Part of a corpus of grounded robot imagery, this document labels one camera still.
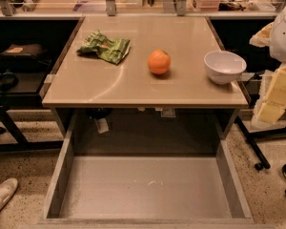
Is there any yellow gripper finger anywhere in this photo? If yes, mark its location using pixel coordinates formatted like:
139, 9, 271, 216
249, 22, 273, 48
251, 63, 286, 129

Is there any orange fruit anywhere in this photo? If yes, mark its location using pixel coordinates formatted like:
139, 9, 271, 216
148, 50, 171, 74

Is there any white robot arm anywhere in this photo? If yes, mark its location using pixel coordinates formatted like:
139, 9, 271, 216
249, 6, 286, 129

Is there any open grey drawer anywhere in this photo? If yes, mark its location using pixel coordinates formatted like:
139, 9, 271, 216
37, 112, 256, 229

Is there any white ceramic bowl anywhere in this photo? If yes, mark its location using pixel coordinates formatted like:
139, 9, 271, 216
204, 51, 247, 85

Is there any green crumpled chip bag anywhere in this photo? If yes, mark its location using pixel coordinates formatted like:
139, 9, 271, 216
76, 30, 131, 65

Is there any beige top cabinet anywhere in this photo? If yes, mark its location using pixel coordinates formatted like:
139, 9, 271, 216
41, 14, 251, 138

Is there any white shoe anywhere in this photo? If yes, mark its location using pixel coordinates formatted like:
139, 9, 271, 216
0, 177, 18, 211

